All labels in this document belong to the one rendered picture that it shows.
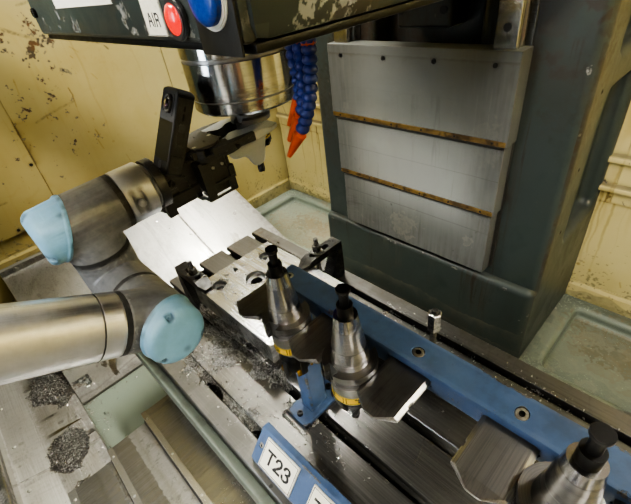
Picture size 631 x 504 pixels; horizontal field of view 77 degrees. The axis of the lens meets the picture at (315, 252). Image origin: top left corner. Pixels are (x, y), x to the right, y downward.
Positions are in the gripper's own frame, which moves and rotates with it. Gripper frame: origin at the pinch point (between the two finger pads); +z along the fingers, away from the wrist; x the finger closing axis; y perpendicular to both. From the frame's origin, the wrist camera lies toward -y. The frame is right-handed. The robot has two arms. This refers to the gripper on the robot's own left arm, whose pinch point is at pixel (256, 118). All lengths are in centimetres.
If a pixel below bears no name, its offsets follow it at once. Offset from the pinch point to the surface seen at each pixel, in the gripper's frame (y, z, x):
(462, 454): 17, -19, 47
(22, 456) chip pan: 69, -65, -42
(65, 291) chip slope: 59, -36, -84
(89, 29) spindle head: -17.5, -20.8, 6.3
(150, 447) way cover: 66, -41, -15
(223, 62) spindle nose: -10.5, -6.4, 5.3
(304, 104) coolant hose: -6.5, -5.5, 18.6
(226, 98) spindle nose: -6.2, -7.2, 4.9
